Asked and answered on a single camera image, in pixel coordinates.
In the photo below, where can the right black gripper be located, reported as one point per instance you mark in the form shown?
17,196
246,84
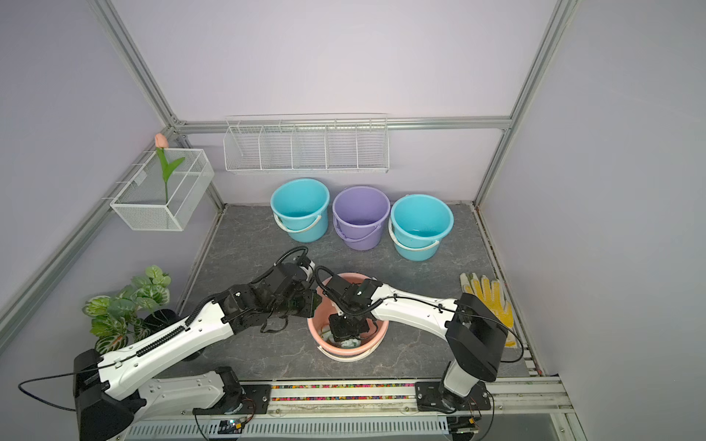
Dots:
339,335

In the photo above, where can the white slotted cable duct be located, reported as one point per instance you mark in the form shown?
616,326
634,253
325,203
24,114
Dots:
294,428

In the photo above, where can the teal plastic bucket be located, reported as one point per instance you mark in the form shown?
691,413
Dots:
300,208
417,225

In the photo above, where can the purple plastic bucket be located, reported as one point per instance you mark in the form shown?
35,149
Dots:
359,216

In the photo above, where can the rail with coloured beads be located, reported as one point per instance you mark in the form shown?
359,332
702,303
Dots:
342,391

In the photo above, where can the white wire basket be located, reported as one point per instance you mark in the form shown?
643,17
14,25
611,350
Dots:
141,201

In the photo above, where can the long white wire shelf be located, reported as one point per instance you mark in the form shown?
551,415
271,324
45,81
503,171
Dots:
319,142

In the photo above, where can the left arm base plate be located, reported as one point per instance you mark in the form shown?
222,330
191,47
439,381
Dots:
252,399

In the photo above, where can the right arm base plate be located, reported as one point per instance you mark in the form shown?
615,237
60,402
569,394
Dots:
431,396

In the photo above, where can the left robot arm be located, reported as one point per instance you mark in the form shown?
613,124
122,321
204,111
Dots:
115,390

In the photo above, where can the artificial pink tulip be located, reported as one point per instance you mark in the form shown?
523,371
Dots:
167,167

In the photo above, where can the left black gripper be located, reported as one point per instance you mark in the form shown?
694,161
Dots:
312,297

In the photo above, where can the potted green leafy plant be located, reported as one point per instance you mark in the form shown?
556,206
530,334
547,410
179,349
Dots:
135,312

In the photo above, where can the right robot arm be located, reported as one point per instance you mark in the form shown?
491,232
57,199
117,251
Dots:
475,336

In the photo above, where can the pink plastic bucket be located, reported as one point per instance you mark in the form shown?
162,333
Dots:
351,350

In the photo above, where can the yellow white work gloves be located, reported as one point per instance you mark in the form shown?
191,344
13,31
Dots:
490,292

